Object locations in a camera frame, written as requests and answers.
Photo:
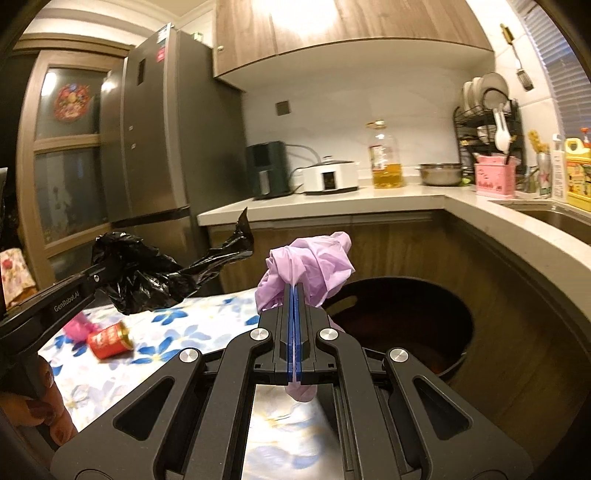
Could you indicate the yellow detergent bottle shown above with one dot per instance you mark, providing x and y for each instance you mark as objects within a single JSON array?
[{"x": 579, "y": 175}]

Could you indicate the black plastic bag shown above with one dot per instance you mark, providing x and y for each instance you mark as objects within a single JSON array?
[{"x": 134, "y": 277}]

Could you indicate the wooden upper cabinet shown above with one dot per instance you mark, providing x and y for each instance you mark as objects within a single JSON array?
[{"x": 346, "y": 27}]

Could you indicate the black dish rack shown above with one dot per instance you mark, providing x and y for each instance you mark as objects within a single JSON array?
[{"x": 461, "y": 138}]

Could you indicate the pink utensil box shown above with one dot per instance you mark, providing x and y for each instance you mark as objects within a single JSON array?
[{"x": 494, "y": 180}]

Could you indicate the person's left hand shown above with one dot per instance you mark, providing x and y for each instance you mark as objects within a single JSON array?
[{"x": 51, "y": 397}]

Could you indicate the wooden glass door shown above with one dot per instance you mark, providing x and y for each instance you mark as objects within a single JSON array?
[{"x": 30, "y": 161}]

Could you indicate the silver drink can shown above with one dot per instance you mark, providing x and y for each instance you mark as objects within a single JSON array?
[{"x": 544, "y": 177}]

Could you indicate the white bottle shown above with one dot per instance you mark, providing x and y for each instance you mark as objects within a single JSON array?
[{"x": 558, "y": 175}]

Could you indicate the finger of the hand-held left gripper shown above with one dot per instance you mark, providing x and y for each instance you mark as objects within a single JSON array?
[{"x": 96, "y": 277}]

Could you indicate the black trash bin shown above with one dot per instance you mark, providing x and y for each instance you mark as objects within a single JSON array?
[{"x": 415, "y": 314}]

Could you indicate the red door decoration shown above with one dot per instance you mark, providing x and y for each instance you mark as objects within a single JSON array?
[{"x": 72, "y": 101}]

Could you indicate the kitchen counter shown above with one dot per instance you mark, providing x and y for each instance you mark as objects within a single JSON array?
[{"x": 508, "y": 258}]

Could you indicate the white plastic spoon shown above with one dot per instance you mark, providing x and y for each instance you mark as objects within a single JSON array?
[{"x": 502, "y": 134}]

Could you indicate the white rice cooker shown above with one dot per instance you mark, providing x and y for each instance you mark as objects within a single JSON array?
[{"x": 328, "y": 177}]

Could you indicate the floral cloth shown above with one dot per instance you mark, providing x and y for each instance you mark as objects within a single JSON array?
[{"x": 16, "y": 277}]

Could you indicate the small red can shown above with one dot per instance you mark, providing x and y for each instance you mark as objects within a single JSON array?
[{"x": 108, "y": 341}]

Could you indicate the row of white plates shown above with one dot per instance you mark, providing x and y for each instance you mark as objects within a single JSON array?
[{"x": 485, "y": 92}]

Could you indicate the brown wall socket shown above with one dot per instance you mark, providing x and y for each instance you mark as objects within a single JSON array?
[{"x": 282, "y": 108}]

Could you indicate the window blind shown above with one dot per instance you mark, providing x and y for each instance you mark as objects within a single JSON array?
[{"x": 558, "y": 60}]

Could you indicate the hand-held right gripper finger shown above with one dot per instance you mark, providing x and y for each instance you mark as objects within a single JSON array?
[
  {"x": 291, "y": 323},
  {"x": 299, "y": 323}
]

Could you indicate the dark green air fryer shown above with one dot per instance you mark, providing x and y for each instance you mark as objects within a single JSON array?
[{"x": 265, "y": 170}]

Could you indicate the steel sink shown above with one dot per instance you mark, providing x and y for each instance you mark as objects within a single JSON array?
[{"x": 554, "y": 219}]

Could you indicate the cooking oil bottle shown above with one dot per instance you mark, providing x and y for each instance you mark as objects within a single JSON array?
[{"x": 387, "y": 170}]

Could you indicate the steel pot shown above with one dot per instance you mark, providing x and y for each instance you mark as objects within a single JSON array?
[{"x": 438, "y": 174}]

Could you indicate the floral tablecloth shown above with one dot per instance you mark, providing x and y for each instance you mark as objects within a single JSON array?
[{"x": 184, "y": 323}]

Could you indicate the hanging metal spatula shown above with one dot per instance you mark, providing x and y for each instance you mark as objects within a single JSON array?
[{"x": 519, "y": 64}]

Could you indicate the purple plastic bag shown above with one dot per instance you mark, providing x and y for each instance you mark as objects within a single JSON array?
[{"x": 318, "y": 258}]

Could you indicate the grey refrigerator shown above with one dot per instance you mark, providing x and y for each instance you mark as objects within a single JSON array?
[{"x": 184, "y": 138}]

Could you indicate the pink plastic bag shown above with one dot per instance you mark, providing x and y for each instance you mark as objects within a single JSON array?
[{"x": 81, "y": 327}]

